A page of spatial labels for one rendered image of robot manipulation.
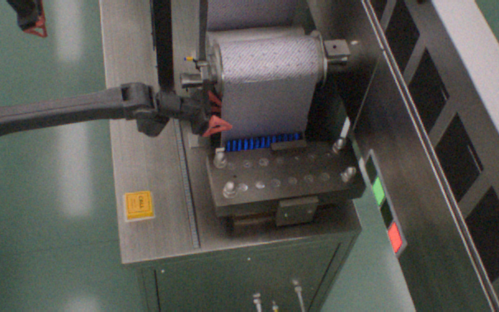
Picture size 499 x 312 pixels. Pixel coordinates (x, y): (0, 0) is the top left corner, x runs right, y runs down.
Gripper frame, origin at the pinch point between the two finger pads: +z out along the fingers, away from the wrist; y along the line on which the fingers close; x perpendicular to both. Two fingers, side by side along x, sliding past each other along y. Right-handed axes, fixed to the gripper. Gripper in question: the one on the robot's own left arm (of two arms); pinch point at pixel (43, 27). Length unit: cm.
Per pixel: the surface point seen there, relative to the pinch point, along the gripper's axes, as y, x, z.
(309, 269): -80, -53, 52
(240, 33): -30, -57, -4
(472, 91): -84, -92, -40
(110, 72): -10.1, -12.4, 17.9
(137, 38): 3.1, -21.7, 22.4
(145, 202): -60, -18, 13
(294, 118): -51, -63, 11
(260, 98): -49, -57, -2
